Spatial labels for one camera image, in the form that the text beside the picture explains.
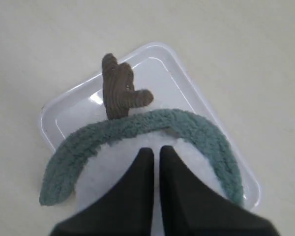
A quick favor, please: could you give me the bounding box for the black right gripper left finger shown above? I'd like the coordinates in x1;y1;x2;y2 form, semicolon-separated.
51;147;154;236

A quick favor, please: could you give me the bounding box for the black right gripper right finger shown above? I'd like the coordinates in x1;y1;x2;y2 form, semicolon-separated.
159;146;279;236

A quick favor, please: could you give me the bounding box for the white plush snowman toy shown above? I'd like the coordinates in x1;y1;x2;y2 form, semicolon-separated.
75;53;227;214

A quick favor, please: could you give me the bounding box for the green fuzzy scarf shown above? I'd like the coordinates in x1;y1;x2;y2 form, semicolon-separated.
39;109;244;206

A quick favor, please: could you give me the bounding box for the white rectangular tray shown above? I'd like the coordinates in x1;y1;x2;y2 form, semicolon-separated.
40;43;261;210

